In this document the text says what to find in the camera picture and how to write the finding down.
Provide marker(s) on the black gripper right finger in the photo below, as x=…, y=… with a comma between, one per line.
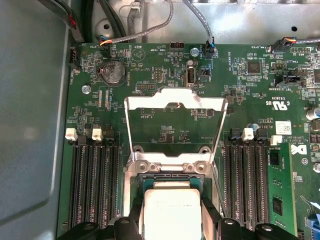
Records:
x=230, y=231

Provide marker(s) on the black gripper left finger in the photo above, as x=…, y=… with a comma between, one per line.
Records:
x=125, y=230

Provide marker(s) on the silver CPU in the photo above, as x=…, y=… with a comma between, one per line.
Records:
x=172, y=215

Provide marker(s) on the metal socket cover frame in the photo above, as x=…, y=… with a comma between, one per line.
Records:
x=150, y=100

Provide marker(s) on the green RAM stick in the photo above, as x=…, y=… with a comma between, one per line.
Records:
x=282, y=180

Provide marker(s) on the white motherboard sticker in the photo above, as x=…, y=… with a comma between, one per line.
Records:
x=283, y=127

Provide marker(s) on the silver motherboard screw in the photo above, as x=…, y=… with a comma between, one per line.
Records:
x=194, y=52
x=85, y=89

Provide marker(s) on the green motherboard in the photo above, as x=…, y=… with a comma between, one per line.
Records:
x=220, y=82

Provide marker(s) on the silver coin cell battery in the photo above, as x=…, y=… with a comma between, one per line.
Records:
x=113, y=72

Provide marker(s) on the internal USB port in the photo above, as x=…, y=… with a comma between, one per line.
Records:
x=190, y=77

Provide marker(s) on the black PC case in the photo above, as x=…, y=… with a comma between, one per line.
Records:
x=30, y=100

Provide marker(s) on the black square controller chip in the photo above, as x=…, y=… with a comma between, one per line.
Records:
x=253, y=67

